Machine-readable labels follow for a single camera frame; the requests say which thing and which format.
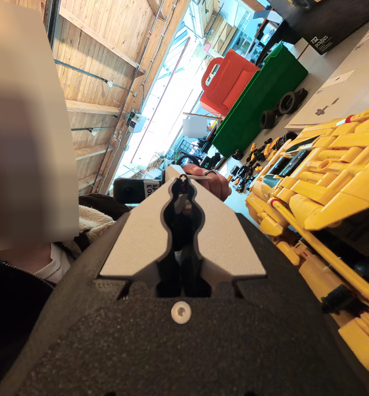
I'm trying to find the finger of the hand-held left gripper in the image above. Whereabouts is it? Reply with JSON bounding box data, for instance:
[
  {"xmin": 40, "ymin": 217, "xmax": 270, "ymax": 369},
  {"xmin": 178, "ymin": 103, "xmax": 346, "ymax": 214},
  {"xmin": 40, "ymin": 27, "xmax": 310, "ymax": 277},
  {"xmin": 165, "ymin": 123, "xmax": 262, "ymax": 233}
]
[
  {"xmin": 167, "ymin": 164, "xmax": 189, "ymax": 184},
  {"xmin": 175, "ymin": 193, "xmax": 189, "ymax": 215}
]

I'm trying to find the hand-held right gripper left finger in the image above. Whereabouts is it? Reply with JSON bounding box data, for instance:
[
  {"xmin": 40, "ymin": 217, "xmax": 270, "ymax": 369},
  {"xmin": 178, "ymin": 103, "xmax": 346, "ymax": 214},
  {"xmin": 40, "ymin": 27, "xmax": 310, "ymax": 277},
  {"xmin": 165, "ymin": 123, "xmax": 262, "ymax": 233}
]
[{"xmin": 99, "ymin": 178, "xmax": 182, "ymax": 298}]

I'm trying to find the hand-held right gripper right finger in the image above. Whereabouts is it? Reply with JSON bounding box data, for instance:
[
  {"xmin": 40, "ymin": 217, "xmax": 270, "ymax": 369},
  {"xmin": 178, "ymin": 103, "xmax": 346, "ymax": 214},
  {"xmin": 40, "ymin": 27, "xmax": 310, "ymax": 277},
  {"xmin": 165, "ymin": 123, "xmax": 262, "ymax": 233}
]
[{"xmin": 184, "ymin": 179, "xmax": 267, "ymax": 297}]

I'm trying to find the yellow toy brick car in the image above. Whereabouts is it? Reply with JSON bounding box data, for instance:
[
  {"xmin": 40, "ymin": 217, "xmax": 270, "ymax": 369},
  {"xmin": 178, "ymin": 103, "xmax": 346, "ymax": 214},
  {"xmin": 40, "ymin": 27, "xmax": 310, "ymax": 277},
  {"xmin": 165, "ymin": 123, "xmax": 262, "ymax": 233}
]
[{"xmin": 245, "ymin": 107, "xmax": 369, "ymax": 396}]

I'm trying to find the building instruction booklet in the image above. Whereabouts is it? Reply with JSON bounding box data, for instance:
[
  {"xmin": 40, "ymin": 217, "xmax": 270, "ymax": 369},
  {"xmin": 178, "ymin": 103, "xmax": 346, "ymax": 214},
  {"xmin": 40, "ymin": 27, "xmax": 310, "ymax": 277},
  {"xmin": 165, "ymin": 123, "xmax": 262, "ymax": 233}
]
[{"xmin": 285, "ymin": 14, "xmax": 369, "ymax": 130}]

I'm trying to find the person's left hand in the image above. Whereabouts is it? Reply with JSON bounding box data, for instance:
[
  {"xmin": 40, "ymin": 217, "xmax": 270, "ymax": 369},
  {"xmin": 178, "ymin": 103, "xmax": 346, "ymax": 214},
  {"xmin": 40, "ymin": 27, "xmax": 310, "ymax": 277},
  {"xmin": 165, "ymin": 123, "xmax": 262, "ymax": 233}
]
[{"xmin": 184, "ymin": 165, "xmax": 232, "ymax": 203}]

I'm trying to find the pile of black yellow bricks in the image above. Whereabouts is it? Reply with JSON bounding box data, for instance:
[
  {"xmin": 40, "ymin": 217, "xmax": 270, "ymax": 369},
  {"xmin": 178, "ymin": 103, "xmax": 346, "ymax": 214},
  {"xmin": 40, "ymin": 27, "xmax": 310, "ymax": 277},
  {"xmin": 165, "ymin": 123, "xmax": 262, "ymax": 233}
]
[{"xmin": 226, "ymin": 139, "xmax": 285, "ymax": 194}]

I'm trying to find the white shirt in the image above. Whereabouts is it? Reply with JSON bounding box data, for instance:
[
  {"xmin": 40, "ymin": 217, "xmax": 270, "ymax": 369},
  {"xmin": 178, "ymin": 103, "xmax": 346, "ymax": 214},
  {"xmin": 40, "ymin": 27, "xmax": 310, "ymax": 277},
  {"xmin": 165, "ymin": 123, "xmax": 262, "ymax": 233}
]
[{"xmin": 34, "ymin": 243, "xmax": 71, "ymax": 283}]

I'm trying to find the red cardboard carrier box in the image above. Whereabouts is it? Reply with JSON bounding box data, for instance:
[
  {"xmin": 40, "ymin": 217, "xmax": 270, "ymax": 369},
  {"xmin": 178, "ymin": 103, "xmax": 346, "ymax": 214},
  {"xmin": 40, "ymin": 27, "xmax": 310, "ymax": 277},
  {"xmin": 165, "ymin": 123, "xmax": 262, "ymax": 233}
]
[{"xmin": 200, "ymin": 49, "xmax": 261, "ymax": 116}]

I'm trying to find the green plastic bin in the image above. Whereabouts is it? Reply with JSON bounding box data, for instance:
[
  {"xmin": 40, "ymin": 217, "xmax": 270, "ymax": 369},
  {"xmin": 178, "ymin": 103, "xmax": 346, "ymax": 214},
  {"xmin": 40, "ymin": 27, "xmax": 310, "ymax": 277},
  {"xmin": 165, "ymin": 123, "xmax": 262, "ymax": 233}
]
[{"xmin": 212, "ymin": 42, "xmax": 309, "ymax": 160}]

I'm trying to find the toy car set box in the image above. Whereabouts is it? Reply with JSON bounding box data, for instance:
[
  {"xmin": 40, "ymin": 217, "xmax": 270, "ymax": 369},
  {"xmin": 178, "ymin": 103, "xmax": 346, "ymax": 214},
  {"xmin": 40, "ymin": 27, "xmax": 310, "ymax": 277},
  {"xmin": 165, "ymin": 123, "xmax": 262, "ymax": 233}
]
[{"xmin": 283, "ymin": 0, "xmax": 369, "ymax": 55}]

